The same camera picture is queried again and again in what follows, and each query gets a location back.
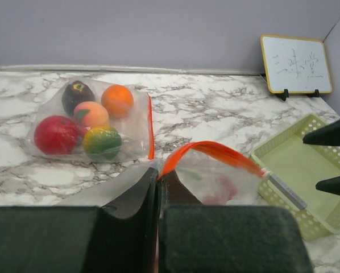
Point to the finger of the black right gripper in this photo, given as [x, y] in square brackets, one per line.
[329, 185]
[326, 136]

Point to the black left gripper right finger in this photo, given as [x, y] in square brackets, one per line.
[194, 237]

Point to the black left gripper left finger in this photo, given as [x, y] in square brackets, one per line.
[110, 227]

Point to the yellow green mango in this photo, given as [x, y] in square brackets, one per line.
[102, 143]

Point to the red apple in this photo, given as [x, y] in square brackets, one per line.
[56, 135]

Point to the clear zip top bag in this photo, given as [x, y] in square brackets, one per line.
[135, 129]

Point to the peach orange pink fruit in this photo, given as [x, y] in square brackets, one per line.
[91, 114]

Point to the dark purple plum fruit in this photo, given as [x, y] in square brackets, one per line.
[74, 94]

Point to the pale green plastic basket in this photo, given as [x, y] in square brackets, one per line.
[295, 169]

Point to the small framed whiteboard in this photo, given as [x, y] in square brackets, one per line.
[295, 66]

